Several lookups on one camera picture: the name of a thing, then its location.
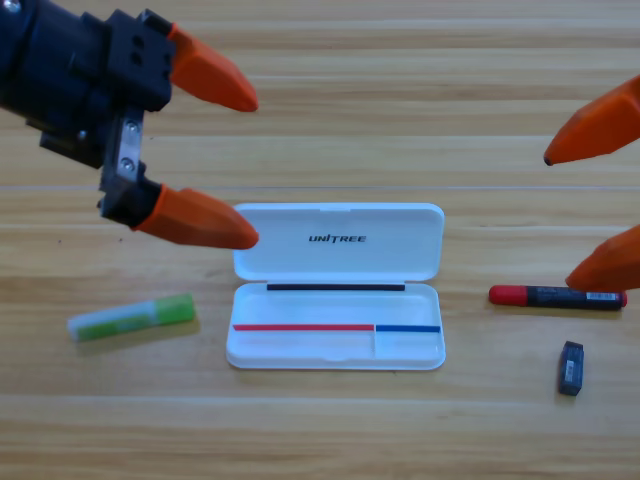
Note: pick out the white Unitree pencil case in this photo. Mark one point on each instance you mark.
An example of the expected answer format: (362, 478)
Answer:
(280, 240)

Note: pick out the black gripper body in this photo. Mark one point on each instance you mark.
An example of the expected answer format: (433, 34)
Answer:
(65, 75)

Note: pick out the black marker with red cap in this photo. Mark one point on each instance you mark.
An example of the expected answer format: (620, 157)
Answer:
(550, 297)

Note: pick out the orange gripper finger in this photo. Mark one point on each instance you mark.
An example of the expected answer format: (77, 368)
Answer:
(600, 125)
(610, 270)
(200, 220)
(210, 75)

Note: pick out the green capped glue stick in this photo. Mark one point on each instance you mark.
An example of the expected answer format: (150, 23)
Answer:
(130, 318)

